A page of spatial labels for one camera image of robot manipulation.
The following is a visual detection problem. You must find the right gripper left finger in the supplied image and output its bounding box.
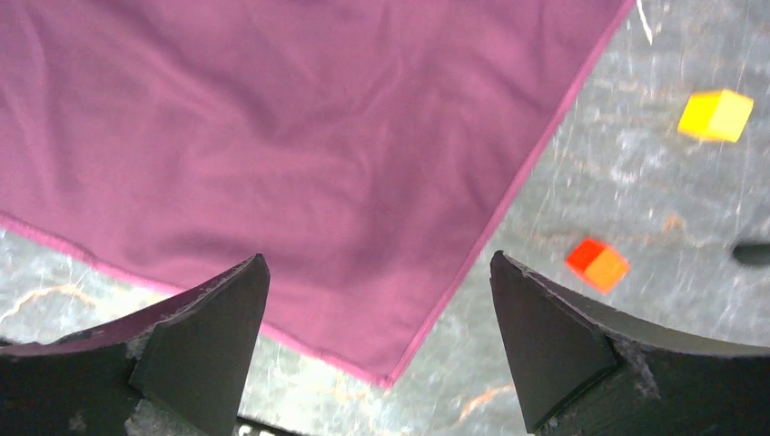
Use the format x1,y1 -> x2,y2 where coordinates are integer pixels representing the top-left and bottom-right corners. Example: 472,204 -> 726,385
1,254 -> 270,435

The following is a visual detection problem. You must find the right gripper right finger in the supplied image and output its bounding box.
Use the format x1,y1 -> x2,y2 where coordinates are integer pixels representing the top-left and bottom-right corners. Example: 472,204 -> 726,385
490,252 -> 769,435

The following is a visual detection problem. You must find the purple cloth napkin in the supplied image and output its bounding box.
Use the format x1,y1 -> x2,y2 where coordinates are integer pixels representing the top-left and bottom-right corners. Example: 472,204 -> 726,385
1,1 -> 632,388

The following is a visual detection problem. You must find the red orange cube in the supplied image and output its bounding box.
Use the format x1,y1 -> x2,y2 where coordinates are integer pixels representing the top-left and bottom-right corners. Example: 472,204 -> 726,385
565,238 -> 630,294

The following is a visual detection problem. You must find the pink music stand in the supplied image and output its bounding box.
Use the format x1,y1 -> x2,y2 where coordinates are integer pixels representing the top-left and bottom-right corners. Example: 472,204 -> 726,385
732,241 -> 770,267

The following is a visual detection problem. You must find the yellow cube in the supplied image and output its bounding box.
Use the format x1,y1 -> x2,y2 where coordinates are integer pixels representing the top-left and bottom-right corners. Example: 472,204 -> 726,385
677,89 -> 754,143

